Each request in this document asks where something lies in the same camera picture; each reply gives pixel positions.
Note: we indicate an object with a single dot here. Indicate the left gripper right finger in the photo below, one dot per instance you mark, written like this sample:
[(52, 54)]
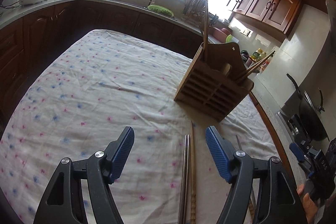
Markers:
[(277, 200)]

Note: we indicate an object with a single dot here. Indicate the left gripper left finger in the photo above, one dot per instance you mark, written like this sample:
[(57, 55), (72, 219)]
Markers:
[(62, 200)]

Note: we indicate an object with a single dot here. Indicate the diagonal dark wooden chopstick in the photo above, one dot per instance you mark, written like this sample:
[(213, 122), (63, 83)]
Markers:
[(258, 63)]

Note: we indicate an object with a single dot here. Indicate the wooden chopstick pair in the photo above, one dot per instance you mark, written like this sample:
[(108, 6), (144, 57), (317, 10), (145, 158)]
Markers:
[(206, 31)]

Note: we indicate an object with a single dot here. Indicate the person's right hand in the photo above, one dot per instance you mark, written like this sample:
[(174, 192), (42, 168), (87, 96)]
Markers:
[(309, 206)]

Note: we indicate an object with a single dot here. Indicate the gas stove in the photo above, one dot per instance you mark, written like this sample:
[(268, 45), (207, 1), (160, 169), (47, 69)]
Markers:
[(296, 131)]

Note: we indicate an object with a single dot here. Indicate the black wok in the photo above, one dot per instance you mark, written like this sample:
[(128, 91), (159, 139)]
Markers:
[(309, 114)]

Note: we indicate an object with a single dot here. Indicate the floral white tablecloth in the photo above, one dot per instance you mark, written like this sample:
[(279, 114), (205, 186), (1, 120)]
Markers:
[(87, 96)]

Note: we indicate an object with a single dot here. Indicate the yellow oil bottle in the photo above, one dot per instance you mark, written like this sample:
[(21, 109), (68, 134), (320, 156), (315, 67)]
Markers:
[(256, 55)]

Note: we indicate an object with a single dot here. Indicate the wooden utensil holder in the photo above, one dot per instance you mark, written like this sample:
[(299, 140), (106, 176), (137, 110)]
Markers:
[(212, 82)]

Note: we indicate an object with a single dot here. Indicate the pink basin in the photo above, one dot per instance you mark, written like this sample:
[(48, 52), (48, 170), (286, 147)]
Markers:
[(220, 34)]

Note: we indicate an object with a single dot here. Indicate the dish drying rack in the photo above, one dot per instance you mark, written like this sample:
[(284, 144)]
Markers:
[(194, 10)]

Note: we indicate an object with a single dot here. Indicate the green colander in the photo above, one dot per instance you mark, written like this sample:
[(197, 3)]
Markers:
[(160, 10)]

